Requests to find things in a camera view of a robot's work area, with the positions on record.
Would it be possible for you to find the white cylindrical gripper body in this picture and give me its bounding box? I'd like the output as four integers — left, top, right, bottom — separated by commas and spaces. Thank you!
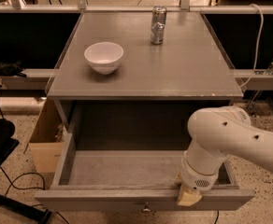
180, 159, 218, 191

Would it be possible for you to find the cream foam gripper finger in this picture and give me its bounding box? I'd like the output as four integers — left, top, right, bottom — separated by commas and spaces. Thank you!
175, 174, 202, 207

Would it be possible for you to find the grey top drawer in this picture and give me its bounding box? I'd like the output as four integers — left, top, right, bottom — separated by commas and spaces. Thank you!
36, 133, 254, 212

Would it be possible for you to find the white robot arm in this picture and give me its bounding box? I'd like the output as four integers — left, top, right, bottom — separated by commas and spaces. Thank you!
178, 106, 273, 206

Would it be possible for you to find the grey drawer cabinet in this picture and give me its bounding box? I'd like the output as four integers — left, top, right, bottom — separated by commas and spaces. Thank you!
48, 12, 242, 150

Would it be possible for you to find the cardboard box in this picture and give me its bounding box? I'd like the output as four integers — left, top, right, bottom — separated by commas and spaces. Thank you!
28, 99, 64, 173

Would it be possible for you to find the white ceramic bowl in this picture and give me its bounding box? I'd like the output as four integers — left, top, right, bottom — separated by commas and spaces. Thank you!
84, 42, 124, 75

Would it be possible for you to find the silver drink can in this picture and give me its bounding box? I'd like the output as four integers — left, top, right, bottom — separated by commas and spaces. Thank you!
151, 6, 167, 45

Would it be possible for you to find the black stand base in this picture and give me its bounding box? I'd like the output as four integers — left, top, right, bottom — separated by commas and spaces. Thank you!
0, 119, 54, 224

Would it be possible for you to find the black cable at left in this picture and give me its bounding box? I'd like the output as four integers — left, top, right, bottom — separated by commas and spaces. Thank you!
0, 165, 71, 224

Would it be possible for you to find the white hanging cable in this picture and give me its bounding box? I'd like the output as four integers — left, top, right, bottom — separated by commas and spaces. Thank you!
237, 3, 266, 89

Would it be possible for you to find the black cloth on rail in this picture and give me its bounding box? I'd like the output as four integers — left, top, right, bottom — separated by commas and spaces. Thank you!
0, 62, 26, 77

